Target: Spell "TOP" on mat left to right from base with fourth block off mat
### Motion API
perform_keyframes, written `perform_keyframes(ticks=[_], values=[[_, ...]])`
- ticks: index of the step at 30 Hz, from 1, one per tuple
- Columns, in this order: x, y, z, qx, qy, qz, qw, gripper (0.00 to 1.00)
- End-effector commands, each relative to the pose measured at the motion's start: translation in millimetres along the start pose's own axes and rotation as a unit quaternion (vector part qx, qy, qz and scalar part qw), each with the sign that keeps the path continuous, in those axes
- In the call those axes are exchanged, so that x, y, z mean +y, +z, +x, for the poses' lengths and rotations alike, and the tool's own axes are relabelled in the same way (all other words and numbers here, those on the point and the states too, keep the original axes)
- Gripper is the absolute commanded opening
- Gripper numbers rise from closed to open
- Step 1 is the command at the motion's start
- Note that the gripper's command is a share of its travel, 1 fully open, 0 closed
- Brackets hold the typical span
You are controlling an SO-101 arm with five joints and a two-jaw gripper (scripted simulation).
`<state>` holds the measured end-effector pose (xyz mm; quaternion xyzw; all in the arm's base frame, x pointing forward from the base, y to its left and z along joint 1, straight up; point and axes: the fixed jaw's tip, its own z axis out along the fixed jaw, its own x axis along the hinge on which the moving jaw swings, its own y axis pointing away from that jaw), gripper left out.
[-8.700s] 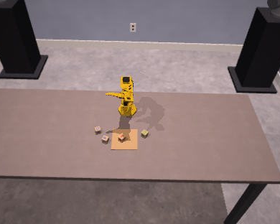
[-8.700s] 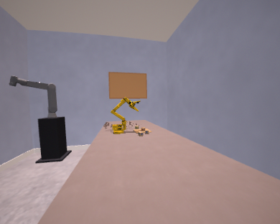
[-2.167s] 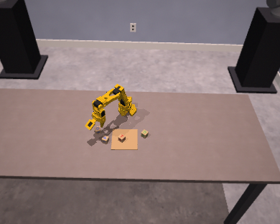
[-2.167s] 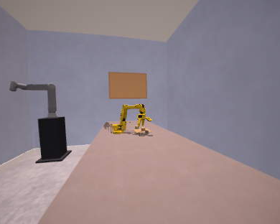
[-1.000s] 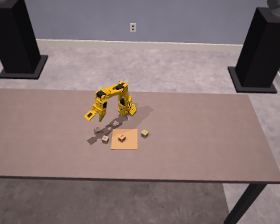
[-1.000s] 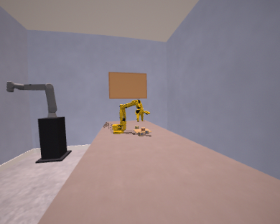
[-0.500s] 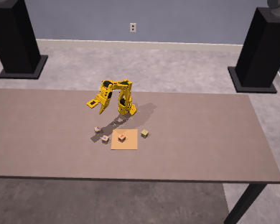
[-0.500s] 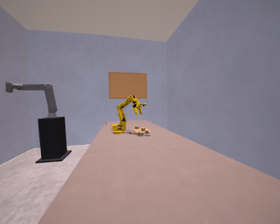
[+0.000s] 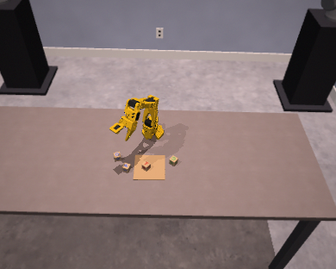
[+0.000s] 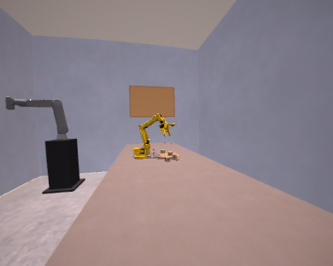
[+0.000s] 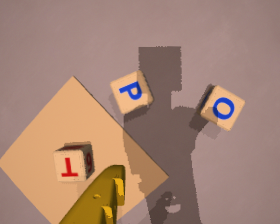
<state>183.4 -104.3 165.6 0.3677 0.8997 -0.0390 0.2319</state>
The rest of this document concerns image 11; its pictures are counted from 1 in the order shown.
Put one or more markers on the tan flat mat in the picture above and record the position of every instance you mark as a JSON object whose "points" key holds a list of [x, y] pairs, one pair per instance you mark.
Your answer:
{"points": [[74, 117]]}

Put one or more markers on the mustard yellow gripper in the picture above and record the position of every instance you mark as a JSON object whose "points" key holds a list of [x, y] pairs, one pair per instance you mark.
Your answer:
{"points": [[98, 203]]}

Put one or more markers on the wooden letter block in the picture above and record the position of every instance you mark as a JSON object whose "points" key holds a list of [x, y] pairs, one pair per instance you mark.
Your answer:
{"points": [[220, 107], [74, 163], [132, 91]]}

